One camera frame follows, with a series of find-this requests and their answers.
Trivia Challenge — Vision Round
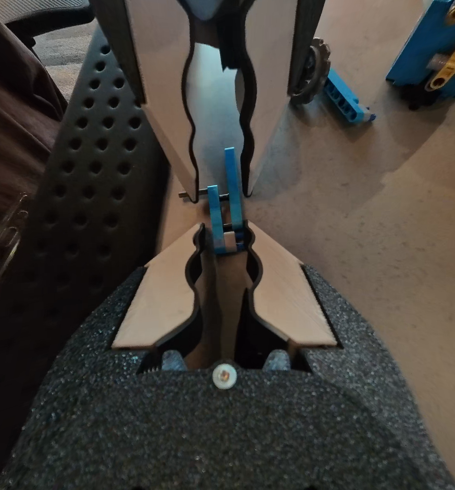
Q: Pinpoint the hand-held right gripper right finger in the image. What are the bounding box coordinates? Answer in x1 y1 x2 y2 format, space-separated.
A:
244 220 338 348

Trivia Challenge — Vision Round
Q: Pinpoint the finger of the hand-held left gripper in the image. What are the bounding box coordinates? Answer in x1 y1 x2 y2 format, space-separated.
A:
235 0 299 198
125 0 200 203

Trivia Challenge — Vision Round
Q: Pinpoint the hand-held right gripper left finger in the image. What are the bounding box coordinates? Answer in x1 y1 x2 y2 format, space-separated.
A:
112 223 206 350

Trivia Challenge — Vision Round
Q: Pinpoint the black gear wheel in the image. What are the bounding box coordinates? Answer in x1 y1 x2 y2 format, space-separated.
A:
288 37 332 105

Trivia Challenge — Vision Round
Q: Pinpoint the black axle rod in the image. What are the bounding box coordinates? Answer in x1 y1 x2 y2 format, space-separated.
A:
178 191 231 200

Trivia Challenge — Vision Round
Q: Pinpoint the grey desk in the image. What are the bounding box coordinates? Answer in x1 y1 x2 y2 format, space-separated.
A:
151 0 455 490

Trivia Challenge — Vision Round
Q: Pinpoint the black perforated chair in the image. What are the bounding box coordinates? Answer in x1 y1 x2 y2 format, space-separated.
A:
0 23 171 490

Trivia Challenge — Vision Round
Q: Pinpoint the blue yellow toy vehicle model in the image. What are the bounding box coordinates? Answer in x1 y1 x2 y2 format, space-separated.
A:
385 0 455 110

